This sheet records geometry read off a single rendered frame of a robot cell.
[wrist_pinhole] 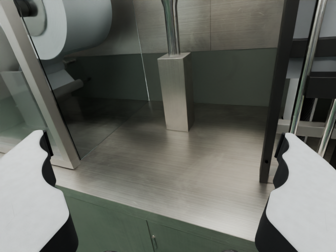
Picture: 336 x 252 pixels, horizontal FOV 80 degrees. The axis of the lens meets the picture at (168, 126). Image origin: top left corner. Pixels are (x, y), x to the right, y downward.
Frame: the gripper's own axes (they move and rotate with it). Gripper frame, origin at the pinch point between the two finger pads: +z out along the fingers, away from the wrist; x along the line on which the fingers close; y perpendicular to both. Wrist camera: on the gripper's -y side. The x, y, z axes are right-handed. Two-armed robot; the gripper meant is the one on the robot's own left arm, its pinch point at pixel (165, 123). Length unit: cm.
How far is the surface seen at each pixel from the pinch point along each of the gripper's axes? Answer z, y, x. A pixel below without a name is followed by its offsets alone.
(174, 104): 55, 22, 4
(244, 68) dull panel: 72, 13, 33
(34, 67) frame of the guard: 40, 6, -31
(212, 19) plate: 76, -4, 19
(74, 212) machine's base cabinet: 36, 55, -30
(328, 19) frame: 26.3, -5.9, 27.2
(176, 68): 55, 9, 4
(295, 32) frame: 28.1, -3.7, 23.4
